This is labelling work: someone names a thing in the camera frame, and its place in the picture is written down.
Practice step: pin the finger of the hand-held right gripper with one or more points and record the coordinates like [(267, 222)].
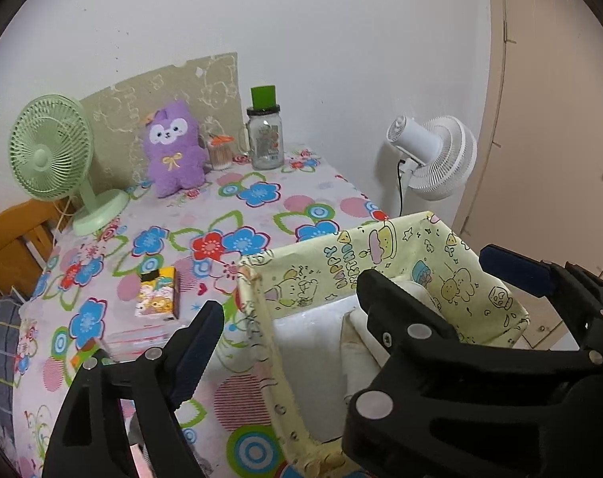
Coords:
[(515, 271), (411, 318)]

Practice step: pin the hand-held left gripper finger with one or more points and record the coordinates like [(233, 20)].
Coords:
[(197, 353)]

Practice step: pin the clear plastic packet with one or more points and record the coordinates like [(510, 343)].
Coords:
[(132, 341)]

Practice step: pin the yellow cartoon tissue pack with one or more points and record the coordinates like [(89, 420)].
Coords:
[(154, 298)]

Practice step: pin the white cloth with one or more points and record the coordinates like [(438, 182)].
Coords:
[(354, 358)]

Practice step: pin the yellow cartoon fabric basket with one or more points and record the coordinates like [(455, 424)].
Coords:
[(301, 279)]

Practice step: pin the white clip fan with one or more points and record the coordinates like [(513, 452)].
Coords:
[(441, 159)]

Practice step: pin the floral tablecloth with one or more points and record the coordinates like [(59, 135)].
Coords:
[(261, 219)]

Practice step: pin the beige door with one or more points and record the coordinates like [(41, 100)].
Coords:
[(555, 109)]

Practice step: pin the purple plush toy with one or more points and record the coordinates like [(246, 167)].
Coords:
[(174, 159)]

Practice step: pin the cotton swab container orange lid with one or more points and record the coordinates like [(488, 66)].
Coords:
[(221, 157)]

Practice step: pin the glass mug jar green lid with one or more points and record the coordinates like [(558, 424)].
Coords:
[(266, 144)]

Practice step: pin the green desk fan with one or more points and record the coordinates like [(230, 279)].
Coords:
[(47, 149)]

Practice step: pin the beige patterned board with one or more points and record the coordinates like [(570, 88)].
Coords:
[(122, 104)]

